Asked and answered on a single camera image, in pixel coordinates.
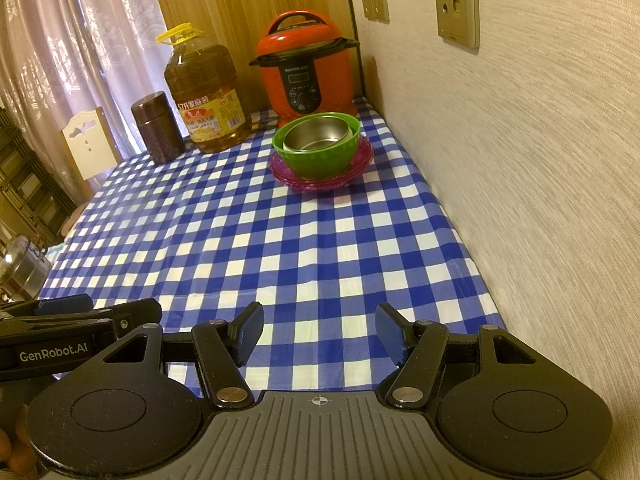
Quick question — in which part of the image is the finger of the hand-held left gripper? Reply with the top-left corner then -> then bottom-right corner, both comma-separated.
75,298 -> 164,335
0,295 -> 95,317

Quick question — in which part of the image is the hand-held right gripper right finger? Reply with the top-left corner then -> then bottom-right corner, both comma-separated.
374,302 -> 539,409

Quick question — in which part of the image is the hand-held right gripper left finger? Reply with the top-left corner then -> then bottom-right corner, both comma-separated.
102,301 -> 265,412

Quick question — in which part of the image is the green plastic bowl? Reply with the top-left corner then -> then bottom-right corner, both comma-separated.
272,113 -> 361,180

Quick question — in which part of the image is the stainless steel bowl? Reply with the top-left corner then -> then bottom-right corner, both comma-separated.
283,115 -> 353,153

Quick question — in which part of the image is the person's left hand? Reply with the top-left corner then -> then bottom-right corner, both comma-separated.
0,407 -> 40,479

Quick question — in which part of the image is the blue white checkered tablecloth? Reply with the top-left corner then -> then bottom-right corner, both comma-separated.
37,96 -> 506,392

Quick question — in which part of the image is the dark wooden shelf rack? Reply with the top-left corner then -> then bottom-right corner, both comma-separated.
0,107 -> 77,252

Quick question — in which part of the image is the white wooden chair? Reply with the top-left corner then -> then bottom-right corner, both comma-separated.
59,106 -> 121,211

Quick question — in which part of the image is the brown cylindrical canister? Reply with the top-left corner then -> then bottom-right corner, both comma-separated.
131,91 -> 185,165

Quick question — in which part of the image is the large cooking oil bottle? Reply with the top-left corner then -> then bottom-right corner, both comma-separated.
156,22 -> 247,155

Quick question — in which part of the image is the red electric pressure cooker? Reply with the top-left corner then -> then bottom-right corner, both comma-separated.
249,9 -> 361,129

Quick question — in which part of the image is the pale sheer curtain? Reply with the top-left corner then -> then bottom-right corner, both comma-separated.
0,0 -> 169,162

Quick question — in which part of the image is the beige wall socket plate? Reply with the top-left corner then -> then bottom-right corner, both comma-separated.
432,0 -> 480,50

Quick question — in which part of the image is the beige wall light switch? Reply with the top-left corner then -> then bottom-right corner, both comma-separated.
359,0 -> 390,24

